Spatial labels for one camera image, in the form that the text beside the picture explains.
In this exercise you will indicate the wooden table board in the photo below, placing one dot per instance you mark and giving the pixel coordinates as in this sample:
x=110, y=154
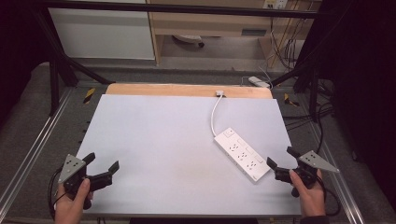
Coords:
x=174, y=90

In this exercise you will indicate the small white power strip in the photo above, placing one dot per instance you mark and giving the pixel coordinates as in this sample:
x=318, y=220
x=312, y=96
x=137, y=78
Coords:
x=258, y=81

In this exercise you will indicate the aluminium rail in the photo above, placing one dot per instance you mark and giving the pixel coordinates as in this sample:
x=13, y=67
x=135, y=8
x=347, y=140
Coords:
x=341, y=177
x=31, y=146

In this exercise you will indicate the black metal frame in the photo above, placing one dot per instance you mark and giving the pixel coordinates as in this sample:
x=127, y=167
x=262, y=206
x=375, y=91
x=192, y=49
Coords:
x=186, y=8

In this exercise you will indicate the white cabinet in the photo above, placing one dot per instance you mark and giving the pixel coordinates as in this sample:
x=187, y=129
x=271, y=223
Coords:
x=99, y=34

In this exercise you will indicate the white table mat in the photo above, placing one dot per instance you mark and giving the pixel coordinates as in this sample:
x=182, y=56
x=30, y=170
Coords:
x=162, y=149

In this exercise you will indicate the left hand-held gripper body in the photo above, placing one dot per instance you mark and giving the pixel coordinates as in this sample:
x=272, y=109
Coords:
x=72, y=168

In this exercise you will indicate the wooden desk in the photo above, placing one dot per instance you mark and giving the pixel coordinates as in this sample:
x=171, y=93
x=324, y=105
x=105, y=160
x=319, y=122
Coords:
x=211, y=22

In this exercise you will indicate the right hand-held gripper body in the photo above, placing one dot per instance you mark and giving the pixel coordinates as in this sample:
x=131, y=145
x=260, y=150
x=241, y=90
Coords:
x=311, y=165

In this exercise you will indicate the person's left hand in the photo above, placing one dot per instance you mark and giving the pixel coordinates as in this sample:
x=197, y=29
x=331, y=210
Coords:
x=70, y=205

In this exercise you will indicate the office chair base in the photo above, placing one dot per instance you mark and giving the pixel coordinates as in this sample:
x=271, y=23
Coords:
x=190, y=39

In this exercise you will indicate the white wall outlet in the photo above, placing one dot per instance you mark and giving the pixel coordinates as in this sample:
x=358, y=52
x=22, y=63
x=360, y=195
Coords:
x=275, y=3

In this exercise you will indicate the person's right hand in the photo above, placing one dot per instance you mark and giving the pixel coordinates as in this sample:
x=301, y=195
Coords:
x=309, y=199

